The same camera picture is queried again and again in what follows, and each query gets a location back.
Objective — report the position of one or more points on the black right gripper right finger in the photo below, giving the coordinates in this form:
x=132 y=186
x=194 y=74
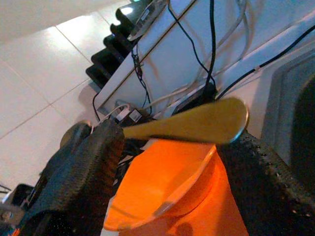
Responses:
x=275 y=204

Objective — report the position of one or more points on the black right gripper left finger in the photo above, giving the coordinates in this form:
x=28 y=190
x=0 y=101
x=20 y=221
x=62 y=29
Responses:
x=81 y=177

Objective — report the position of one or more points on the orange plastic bowl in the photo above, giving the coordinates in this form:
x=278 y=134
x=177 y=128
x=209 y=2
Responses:
x=167 y=172

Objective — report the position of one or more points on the metal spoon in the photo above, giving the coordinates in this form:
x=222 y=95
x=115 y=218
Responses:
x=201 y=120

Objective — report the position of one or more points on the black power strip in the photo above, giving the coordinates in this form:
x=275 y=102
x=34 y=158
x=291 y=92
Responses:
x=134 y=115

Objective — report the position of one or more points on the stainless steel sink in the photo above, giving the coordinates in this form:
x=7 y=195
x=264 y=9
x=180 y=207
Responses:
x=285 y=110

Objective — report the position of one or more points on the black power adapter brick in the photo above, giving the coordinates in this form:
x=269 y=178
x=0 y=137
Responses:
x=197 y=100

